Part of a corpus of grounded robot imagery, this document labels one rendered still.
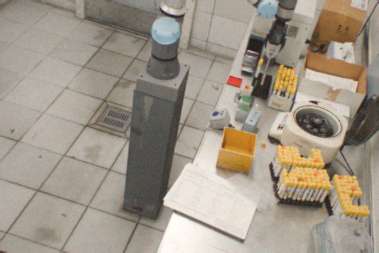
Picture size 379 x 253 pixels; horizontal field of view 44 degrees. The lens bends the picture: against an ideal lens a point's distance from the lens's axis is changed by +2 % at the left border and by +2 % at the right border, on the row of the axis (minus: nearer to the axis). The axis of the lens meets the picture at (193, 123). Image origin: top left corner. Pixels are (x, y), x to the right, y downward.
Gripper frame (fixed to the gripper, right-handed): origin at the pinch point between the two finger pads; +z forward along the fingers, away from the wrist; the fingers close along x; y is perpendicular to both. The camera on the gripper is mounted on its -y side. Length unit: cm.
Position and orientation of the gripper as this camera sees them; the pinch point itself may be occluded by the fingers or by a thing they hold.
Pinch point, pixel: (269, 56)
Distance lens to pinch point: 217.4
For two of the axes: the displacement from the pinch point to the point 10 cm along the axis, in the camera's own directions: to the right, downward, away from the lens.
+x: -9.5, -2.9, 1.0
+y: 2.6, -6.1, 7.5
